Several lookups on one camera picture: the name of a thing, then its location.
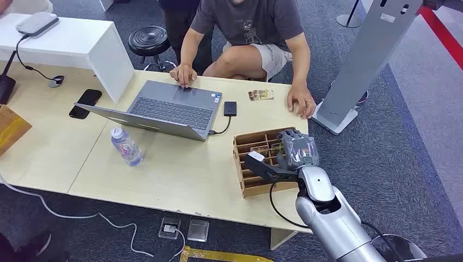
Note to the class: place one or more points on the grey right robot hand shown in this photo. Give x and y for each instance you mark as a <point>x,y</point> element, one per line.
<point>299,149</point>

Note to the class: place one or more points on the metal floor socket cover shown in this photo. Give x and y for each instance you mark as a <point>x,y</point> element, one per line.
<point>198,230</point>

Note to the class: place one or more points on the stanchion with round base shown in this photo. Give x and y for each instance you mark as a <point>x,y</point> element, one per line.
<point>349,20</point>

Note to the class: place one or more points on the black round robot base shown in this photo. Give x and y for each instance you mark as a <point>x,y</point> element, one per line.
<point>405,249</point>

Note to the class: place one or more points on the person's left forearm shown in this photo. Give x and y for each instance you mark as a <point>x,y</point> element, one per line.
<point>300,61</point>

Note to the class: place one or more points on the white desk shelf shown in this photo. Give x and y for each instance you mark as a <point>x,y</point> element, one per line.
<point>68,45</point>

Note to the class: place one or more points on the yellow floor strip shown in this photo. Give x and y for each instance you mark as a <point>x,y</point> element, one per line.
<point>217,256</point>

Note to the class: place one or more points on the black external drive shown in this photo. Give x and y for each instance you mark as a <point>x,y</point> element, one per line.
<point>230,108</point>

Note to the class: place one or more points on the grey kiosk stand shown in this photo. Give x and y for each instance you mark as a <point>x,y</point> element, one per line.
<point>365,54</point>

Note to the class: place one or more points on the person's hand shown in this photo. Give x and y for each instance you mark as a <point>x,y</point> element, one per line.
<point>301,99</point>
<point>183,74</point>

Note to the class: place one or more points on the clear plastic water bottle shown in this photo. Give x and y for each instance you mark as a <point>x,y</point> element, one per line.
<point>126,147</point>

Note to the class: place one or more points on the brown wooden board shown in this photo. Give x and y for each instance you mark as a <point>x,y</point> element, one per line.
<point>11,128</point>

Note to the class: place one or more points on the black round stool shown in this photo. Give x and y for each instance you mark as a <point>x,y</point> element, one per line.
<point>149,40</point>

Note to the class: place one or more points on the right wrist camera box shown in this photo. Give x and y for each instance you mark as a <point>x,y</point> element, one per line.
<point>255,158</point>

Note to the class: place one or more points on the person's left hand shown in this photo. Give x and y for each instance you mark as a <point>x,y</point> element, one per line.
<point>301,99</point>

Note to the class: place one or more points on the black desk stand device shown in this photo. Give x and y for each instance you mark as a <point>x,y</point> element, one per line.
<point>5,86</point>

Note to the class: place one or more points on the black smartphone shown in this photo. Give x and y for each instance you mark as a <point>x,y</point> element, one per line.
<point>85,103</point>

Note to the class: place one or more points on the red barrier belt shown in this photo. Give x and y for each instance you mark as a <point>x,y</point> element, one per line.
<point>443,36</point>

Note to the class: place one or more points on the person's right hand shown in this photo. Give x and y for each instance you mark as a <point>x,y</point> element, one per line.
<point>183,74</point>

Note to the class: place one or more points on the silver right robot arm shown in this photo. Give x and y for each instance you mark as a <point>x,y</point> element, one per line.
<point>336,224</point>

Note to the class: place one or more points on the printed card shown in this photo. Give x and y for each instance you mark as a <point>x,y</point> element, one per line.
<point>261,95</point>
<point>277,147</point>
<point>259,149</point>

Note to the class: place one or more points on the grey laptop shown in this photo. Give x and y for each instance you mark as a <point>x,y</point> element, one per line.
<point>173,108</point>

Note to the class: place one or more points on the black shoe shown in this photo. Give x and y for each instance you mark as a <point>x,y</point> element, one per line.
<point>36,247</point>

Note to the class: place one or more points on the person's right forearm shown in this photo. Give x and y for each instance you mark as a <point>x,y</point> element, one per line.
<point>190,47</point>

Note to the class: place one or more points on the wooden divided card box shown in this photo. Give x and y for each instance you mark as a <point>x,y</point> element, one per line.
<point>249,182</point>

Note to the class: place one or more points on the grey flat device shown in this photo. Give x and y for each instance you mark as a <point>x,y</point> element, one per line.
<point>37,23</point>

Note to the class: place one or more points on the floor socket with plug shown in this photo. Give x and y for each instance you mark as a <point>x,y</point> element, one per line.
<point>169,227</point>

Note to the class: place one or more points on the round charger puck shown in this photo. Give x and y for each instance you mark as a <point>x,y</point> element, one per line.
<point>56,81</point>

